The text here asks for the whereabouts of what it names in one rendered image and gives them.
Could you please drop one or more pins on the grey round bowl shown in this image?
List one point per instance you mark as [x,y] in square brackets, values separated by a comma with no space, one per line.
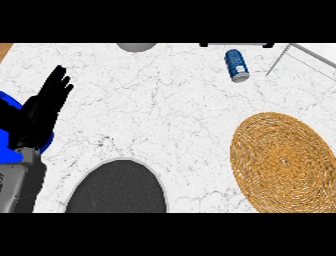
[136,47]

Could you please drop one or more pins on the round woven wicker placemat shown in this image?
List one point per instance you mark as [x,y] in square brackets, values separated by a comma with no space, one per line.
[286,163]

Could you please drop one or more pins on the dark-edged pale appliance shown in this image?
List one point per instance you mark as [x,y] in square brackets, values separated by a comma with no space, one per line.
[236,44]

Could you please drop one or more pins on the blue can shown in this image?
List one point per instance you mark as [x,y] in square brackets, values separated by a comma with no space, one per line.
[236,65]

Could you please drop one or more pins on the dark grey round pan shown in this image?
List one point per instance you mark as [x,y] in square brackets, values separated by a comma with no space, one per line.
[118,188]

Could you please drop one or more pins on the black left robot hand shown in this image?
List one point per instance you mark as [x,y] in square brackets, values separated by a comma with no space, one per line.
[38,110]

